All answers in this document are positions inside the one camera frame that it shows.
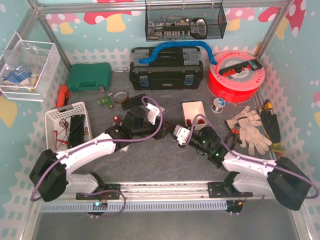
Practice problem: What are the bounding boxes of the black aluminium extrusion profile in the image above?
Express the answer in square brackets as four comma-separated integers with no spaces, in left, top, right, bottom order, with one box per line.
[121,93,145,111]

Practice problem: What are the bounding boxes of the brown tape roll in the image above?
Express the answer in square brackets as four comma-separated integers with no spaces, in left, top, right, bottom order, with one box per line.
[112,91,129,104]

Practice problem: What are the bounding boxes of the white peg base plate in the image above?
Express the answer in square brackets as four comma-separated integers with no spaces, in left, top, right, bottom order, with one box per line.
[119,145,129,152]

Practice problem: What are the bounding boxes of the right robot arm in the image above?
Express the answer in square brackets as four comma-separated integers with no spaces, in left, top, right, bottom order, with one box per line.
[173,125,312,211]

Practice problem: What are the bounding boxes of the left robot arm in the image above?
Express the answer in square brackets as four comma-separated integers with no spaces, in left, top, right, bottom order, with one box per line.
[29,103,168,202]

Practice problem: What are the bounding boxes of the white spring box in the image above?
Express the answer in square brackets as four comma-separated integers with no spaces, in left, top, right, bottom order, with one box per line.
[182,101,208,131]

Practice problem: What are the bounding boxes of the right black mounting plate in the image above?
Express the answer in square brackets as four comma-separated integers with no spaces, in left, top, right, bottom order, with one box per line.
[207,182,253,198]

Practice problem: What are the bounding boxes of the black mounting plate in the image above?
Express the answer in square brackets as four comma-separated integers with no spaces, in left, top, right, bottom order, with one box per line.
[207,182,253,198]
[75,183,121,201]

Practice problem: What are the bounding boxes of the black toolbox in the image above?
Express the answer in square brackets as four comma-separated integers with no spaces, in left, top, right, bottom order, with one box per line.
[129,47,204,91]

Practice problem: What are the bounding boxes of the green small motor part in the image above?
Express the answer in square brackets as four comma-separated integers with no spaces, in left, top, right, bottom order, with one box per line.
[97,93,114,110]

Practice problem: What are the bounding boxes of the white work glove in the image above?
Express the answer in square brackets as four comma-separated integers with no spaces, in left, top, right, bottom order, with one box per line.
[225,105,272,156]

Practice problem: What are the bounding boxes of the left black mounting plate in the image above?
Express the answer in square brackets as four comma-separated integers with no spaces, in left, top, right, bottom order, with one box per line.
[75,183,121,201]

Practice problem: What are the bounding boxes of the red filament spool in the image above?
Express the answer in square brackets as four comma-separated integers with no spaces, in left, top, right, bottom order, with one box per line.
[206,50,266,104]

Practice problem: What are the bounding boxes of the green plastic case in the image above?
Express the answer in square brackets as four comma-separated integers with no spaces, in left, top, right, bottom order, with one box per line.
[67,62,112,92]

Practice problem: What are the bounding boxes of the black board in basket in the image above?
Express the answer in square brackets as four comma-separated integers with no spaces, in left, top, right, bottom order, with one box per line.
[67,114,85,149]

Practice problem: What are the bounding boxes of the black work glove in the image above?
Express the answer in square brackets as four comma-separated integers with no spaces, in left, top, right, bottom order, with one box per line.
[260,110,281,144]

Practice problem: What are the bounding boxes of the white perforated basket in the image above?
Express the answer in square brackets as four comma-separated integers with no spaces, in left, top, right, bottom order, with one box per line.
[45,101,93,152]

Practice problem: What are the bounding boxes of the black red terminal strip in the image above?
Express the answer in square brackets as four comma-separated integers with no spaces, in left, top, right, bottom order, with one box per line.
[218,59,263,77]

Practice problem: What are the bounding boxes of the blue white cloth glove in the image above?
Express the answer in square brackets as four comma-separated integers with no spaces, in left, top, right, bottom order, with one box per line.
[4,65,32,85]

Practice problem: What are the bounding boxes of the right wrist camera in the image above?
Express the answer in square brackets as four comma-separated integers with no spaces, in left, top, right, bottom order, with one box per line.
[173,125,191,139]

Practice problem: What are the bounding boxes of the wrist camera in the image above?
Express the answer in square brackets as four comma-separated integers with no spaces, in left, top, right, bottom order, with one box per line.
[173,125,191,139]
[145,103,165,125]

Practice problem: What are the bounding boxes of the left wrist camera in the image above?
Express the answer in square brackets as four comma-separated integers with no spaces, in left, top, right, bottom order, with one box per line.
[145,103,165,125]

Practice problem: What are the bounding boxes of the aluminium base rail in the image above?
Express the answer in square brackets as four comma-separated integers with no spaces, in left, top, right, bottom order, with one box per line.
[31,177,300,201]

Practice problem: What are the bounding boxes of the solder wire spool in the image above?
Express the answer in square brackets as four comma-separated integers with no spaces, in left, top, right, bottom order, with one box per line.
[211,97,226,114]

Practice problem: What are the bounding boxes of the red handled pliers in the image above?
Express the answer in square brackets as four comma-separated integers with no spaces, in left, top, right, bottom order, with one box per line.
[228,128,243,146]

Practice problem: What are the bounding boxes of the grey slotted cable duct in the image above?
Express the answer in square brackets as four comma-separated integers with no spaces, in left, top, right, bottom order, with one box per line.
[40,200,228,213]

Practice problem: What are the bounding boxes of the blue corrugated hose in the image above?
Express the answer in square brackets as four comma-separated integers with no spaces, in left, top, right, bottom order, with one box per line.
[138,41,218,66]

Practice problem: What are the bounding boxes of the black wire mesh basket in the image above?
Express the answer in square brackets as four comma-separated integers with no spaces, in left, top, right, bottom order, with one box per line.
[145,3,227,42]

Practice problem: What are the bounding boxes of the orange handled tool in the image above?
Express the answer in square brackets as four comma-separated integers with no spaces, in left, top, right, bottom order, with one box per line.
[56,84,71,108]

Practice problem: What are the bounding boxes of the clear acrylic wall box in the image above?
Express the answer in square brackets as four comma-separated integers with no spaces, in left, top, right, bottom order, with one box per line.
[0,33,61,102]

